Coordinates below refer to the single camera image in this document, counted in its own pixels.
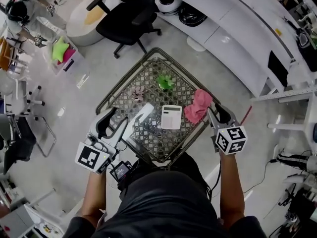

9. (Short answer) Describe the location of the person's left forearm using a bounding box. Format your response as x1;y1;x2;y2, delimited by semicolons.
80;169;109;223

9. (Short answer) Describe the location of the white low shelf unit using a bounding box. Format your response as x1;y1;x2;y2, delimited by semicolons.
0;182;85;238

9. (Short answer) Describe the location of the green star cushion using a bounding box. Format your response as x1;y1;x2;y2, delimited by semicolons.
52;36;69;63

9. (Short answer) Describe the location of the green potted plant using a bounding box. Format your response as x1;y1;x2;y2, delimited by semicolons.
156;74;175;91

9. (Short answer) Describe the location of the white round appliance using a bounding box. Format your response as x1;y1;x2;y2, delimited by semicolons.
158;0;183;13

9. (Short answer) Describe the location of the black metal-frame chair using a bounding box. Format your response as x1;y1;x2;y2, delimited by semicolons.
0;113;56;176

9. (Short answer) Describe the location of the white curved counter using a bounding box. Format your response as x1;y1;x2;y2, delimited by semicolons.
156;0;317;101

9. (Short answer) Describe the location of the white shell chair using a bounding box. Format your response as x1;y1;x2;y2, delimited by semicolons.
0;74;17;96

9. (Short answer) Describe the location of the orange wooden chair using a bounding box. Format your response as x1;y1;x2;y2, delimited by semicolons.
0;37;15;71

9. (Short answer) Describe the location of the black mesh office chair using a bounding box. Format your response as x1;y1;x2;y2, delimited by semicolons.
86;0;163;59

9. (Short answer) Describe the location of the black white striped sleeve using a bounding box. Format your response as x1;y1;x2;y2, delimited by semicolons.
276;154;310;170

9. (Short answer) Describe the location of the woven rattan glass table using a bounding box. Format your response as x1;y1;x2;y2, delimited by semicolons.
95;47;222;170

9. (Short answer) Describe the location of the person's right forearm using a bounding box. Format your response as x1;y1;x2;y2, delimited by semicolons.
219;152;246;223

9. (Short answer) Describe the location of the pink cloth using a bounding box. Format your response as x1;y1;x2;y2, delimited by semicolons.
184;88;213;125

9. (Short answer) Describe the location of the person's clothed body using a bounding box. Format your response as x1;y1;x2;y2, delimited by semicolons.
61;152;268;238

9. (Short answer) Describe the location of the black screen device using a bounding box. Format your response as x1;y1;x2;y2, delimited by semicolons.
109;160;133;183

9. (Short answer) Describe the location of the white calculator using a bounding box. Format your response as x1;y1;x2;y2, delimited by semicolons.
160;105;183;130

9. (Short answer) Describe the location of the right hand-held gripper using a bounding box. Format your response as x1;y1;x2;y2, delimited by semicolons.
207;103;249;156

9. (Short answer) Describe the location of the white desk frame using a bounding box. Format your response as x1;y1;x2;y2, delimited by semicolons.
250;85;317;158

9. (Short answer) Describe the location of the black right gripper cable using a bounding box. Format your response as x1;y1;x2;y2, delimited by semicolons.
209;155;222;198

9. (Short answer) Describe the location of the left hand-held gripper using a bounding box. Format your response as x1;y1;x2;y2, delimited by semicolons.
75;107;129;175

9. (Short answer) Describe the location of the white floor disc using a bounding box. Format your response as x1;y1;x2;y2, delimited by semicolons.
186;36;206;52

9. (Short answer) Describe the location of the translucent white storage box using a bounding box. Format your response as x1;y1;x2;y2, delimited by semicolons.
43;36;85;76

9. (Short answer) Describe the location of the white round ottoman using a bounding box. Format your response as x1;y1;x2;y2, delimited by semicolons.
66;0;109;47

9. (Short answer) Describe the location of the pink cushion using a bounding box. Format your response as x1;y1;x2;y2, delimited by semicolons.
58;47;76;65

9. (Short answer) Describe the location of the white swivel chair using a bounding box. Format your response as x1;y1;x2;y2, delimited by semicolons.
14;79;47;119

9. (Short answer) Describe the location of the pink-leaved potted plant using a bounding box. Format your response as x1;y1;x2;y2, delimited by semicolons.
130;86;147;101

